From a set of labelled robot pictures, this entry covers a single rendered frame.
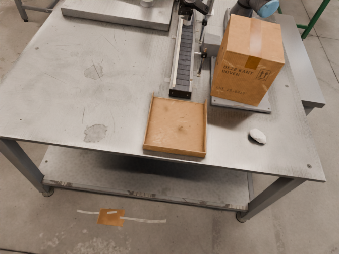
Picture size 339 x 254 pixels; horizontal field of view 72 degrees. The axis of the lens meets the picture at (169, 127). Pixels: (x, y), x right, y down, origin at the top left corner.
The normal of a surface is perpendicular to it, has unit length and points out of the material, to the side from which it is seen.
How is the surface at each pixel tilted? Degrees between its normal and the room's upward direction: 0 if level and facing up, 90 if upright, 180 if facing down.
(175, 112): 0
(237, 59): 90
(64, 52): 0
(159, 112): 0
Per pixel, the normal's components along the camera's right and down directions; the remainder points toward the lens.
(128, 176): 0.11, -0.59
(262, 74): -0.22, 0.78
